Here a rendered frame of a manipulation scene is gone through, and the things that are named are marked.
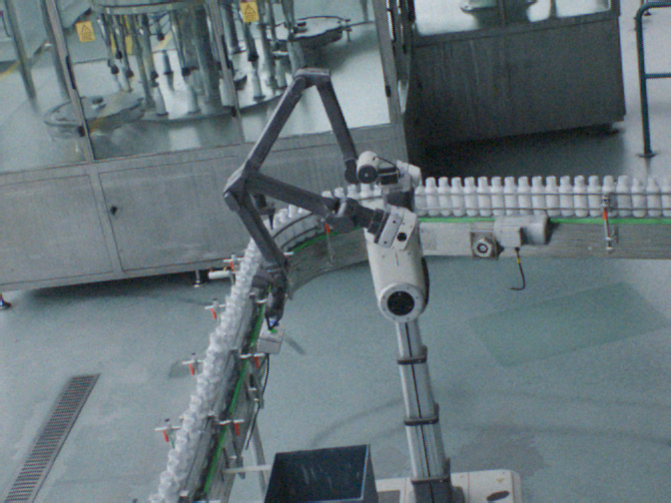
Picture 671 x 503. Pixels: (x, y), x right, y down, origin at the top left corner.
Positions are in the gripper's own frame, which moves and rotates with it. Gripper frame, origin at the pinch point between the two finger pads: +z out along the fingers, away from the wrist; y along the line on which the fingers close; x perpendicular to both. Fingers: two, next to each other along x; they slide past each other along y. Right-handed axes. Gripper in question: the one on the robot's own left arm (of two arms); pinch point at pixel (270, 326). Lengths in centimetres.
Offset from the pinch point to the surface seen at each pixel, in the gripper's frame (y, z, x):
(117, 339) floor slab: -238, 159, -92
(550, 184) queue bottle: -105, -39, 100
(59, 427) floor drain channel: -142, 160, -98
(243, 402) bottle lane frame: 17.8, 22.3, -3.4
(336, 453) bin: 57, 9, 31
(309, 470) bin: 57, 18, 24
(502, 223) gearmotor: -97, -20, 84
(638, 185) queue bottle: -94, -51, 132
